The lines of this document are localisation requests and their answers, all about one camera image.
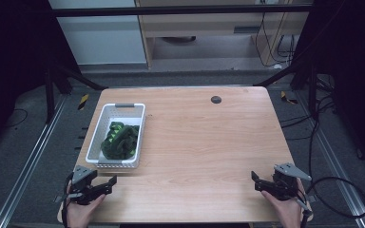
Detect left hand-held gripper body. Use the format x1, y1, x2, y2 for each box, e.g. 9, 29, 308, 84
54, 164, 109, 206

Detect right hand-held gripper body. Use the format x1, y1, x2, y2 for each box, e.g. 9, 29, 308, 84
271, 162, 314, 201

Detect white plastic basket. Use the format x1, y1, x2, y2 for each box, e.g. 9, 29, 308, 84
85, 103, 146, 169

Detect person's right hand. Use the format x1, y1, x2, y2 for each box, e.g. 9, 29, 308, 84
260, 179, 314, 228

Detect person's left hand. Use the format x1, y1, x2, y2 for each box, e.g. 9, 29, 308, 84
66, 192, 107, 228

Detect yellow black striped tape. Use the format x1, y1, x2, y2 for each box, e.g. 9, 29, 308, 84
77, 93, 90, 111
279, 90, 299, 105

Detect black metal stand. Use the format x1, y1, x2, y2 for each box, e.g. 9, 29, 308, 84
43, 58, 109, 125
253, 60, 319, 120

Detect dark curtain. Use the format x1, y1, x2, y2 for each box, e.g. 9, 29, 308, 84
293, 0, 365, 179
0, 0, 81, 158

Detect white cabinet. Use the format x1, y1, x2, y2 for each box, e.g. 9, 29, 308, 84
48, 0, 148, 67

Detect light wooden shelf unit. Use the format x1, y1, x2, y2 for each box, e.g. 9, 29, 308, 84
135, 0, 314, 69

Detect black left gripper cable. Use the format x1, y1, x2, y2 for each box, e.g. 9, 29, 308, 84
61, 172, 74, 228

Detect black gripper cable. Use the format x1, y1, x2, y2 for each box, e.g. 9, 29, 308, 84
61, 172, 74, 228
294, 195, 314, 228

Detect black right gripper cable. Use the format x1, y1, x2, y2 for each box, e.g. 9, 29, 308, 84
294, 195, 314, 228

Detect aluminium floor rail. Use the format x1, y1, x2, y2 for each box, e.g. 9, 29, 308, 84
293, 89, 365, 228
0, 94, 69, 228

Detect black floor cables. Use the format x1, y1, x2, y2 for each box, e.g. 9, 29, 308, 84
279, 74, 338, 191

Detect black looped cable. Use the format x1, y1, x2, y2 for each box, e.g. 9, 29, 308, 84
306, 176, 365, 220

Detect thin black floor cable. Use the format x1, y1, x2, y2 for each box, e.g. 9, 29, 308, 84
3, 107, 29, 129

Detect black hanging cables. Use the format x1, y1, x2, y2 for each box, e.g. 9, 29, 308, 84
254, 11, 297, 69

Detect black horizontal frame bar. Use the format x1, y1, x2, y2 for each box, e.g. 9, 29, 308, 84
51, 4, 314, 18

